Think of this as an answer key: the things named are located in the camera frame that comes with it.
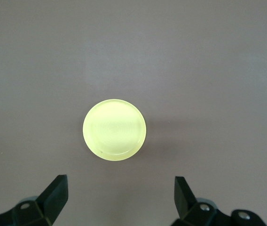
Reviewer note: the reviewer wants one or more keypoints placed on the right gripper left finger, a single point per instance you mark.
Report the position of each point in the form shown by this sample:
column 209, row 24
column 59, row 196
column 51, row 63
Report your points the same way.
column 53, row 195

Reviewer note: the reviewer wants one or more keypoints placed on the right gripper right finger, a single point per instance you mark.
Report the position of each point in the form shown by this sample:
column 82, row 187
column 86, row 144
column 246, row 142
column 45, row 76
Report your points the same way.
column 182, row 197

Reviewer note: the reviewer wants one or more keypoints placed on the yellow round plate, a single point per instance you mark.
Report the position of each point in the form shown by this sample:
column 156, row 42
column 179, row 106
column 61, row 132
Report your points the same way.
column 113, row 129

